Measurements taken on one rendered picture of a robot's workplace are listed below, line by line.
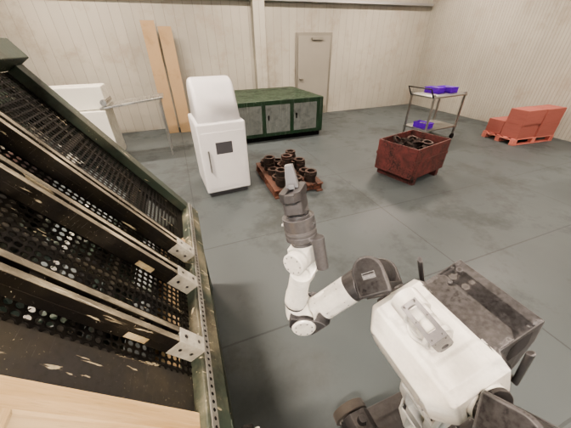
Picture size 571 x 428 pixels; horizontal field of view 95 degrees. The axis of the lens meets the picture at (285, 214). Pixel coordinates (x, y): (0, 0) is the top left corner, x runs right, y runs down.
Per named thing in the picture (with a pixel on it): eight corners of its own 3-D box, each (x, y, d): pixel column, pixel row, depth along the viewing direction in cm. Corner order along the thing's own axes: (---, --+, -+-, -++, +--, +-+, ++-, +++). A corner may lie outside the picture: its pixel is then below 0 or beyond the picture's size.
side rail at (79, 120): (175, 216, 193) (187, 206, 192) (-2, 79, 125) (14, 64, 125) (175, 211, 199) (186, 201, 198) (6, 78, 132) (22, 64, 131)
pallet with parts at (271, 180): (294, 163, 496) (295, 141, 473) (325, 189, 405) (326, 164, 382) (253, 170, 471) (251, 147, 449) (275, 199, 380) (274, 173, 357)
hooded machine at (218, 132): (252, 191, 403) (241, 78, 318) (206, 199, 383) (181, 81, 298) (240, 171, 471) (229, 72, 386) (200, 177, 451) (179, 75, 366)
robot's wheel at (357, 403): (337, 403, 146) (328, 421, 155) (342, 413, 142) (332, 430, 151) (366, 392, 153) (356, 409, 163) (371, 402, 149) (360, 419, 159)
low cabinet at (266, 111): (291, 117, 808) (291, 86, 760) (321, 134, 652) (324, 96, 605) (221, 125, 744) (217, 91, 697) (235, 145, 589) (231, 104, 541)
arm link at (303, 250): (296, 221, 78) (302, 254, 82) (274, 236, 70) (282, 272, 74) (330, 224, 71) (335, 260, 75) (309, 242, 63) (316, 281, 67)
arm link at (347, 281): (352, 275, 91) (384, 253, 85) (366, 299, 86) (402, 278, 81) (336, 275, 82) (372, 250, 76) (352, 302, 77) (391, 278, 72)
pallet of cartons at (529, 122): (552, 140, 591) (571, 107, 553) (517, 147, 555) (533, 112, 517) (513, 130, 658) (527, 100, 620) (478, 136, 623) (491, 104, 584)
